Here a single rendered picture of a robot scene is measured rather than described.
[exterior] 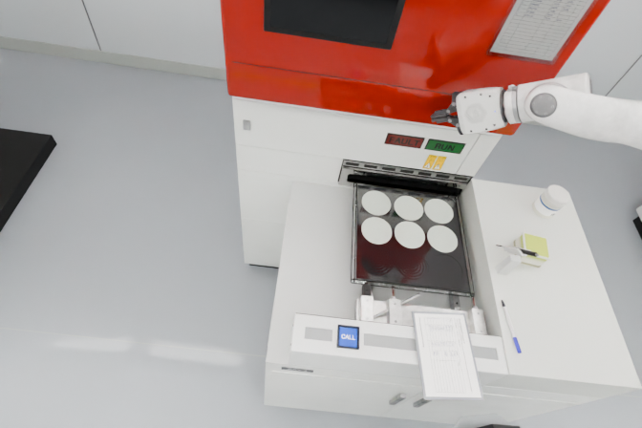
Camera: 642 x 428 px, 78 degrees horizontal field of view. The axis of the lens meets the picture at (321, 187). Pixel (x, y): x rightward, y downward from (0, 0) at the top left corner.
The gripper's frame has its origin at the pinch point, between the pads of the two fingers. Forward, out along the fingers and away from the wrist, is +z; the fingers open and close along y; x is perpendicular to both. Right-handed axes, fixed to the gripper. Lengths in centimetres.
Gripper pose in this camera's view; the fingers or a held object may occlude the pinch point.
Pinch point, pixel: (439, 116)
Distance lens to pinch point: 106.3
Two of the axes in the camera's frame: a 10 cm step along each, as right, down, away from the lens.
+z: -7.9, 0.4, 6.1
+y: 2.8, 9.1, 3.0
